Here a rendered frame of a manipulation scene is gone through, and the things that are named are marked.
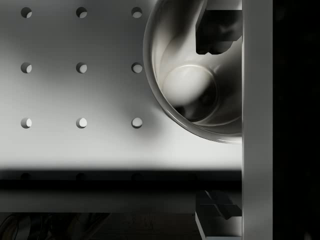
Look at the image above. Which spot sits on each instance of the white mug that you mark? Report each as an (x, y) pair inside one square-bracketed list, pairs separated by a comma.
[(185, 82)]

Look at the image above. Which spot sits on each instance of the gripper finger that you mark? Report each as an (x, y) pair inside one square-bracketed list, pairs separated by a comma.
[(217, 30), (215, 207)]

